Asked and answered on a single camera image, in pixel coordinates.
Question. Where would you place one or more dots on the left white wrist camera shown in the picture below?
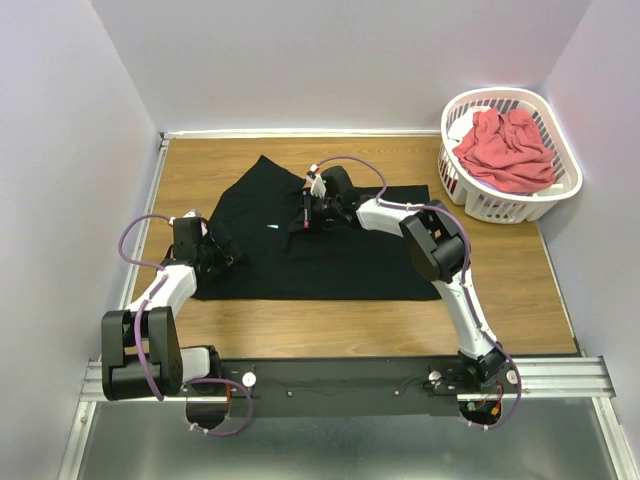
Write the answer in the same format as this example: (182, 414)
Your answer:
(203, 223)

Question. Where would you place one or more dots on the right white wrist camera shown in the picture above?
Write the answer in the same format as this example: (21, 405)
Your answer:
(317, 184)

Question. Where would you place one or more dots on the black t-shirt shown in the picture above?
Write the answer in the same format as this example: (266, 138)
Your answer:
(316, 264)

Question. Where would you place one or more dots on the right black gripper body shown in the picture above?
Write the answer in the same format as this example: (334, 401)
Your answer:
(306, 214)

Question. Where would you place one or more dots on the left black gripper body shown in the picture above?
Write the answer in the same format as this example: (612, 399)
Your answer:
(220, 248)

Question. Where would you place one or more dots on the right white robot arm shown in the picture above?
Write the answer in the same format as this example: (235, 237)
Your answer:
(439, 249)

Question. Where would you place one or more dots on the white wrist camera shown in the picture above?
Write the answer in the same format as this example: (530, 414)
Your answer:
(203, 223)
(317, 184)

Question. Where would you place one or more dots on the silver bolt knob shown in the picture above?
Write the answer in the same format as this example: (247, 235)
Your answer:
(249, 379)
(434, 377)

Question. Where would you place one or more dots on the left silver bolt knob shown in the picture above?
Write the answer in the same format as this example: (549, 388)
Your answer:
(249, 379)

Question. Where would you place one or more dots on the red t-shirt in basket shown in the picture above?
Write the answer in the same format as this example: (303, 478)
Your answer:
(505, 152)

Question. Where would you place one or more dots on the white cloth in basket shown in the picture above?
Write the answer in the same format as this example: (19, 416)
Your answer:
(464, 124)

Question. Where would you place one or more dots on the aluminium frame rail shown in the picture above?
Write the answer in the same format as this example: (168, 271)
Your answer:
(564, 377)

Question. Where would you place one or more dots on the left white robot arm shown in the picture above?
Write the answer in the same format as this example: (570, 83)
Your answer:
(141, 354)

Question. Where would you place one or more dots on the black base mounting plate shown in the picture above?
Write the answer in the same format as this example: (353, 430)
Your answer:
(341, 387)

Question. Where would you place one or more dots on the white laundry basket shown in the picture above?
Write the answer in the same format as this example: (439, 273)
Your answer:
(489, 205)

